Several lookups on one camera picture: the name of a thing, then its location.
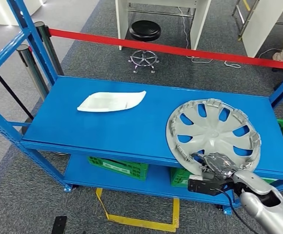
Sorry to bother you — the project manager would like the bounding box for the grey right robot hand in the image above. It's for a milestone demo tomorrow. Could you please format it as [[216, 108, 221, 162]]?
[[191, 152, 241, 180]]

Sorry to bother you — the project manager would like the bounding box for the silver plastic wheel hubcap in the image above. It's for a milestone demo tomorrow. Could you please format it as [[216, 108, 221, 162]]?
[[166, 98, 262, 176]]

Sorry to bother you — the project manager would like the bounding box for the blue metal shelf rack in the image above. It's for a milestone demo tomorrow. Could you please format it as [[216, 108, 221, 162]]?
[[0, 0, 283, 215]]

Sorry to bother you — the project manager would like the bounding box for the white plastic trim part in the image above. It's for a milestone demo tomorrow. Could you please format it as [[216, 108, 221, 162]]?
[[76, 91, 147, 113]]

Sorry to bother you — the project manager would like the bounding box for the white desk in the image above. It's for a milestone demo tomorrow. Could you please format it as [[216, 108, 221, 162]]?
[[115, 0, 212, 51]]

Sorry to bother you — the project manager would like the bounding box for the red barrier belt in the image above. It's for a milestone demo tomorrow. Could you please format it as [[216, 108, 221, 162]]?
[[49, 28, 283, 71]]

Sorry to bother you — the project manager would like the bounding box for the white desk panel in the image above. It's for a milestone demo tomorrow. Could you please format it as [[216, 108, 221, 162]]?
[[241, 0, 283, 58]]

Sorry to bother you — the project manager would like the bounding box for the metal ladder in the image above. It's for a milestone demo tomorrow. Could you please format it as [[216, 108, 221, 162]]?
[[231, 0, 259, 41]]

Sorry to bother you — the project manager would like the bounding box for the black round stool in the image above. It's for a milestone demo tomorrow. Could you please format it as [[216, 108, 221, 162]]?
[[128, 19, 161, 74]]

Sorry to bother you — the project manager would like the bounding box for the dark flat plate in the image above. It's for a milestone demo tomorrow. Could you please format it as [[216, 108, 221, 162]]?
[[52, 215, 67, 234]]

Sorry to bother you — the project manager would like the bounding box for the thin black stanchion pole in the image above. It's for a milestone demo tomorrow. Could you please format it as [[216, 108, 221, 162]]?
[[0, 57, 34, 135]]

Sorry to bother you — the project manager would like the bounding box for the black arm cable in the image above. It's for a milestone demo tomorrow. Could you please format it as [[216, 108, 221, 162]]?
[[218, 189, 256, 234]]

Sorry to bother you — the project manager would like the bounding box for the white floor cable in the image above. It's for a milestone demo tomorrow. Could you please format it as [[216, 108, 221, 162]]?
[[258, 48, 281, 59], [178, 7, 241, 69]]

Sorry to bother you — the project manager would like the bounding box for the chrome stanchion post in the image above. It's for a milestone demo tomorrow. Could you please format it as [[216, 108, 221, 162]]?
[[16, 44, 49, 101], [34, 21, 64, 77]]

